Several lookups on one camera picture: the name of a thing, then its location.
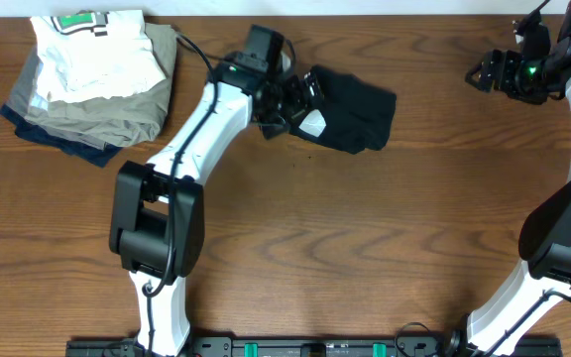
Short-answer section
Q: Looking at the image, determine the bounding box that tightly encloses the black t-shirt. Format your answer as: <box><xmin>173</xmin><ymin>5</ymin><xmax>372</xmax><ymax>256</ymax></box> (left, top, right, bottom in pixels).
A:
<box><xmin>289</xmin><ymin>64</ymin><xmax>397</xmax><ymax>155</ymax></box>

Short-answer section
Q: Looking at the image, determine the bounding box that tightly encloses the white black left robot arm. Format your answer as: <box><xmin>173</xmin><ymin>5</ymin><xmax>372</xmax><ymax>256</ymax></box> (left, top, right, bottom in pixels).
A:
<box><xmin>109</xmin><ymin>64</ymin><xmax>324</xmax><ymax>356</ymax></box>

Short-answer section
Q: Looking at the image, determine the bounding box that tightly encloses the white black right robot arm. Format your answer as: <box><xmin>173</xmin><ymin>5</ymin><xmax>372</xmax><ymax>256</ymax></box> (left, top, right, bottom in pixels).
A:
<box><xmin>449</xmin><ymin>26</ymin><xmax>571</xmax><ymax>356</ymax></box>

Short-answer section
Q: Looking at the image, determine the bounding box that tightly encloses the beige folded garment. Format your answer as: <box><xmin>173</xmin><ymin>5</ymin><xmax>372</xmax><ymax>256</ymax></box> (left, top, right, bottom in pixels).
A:
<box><xmin>6</xmin><ymin>23</ymin><xmax>176</xmax><ymax>149</ymax></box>

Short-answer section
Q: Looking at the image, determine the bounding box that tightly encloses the navy folded garment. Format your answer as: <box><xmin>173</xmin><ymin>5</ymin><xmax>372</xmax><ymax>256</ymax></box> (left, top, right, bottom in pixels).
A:
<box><xmin>0</xmin><ymin>104</ymin><xmax>121</xmax><ymax>168</ymax></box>

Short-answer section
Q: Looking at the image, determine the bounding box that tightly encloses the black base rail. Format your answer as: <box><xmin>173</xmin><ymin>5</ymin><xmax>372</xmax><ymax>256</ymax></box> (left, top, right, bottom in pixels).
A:
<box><xmin>64</xmin><ymin>335</ymin><xmax>563</xmax><ymax>357</ymax></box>

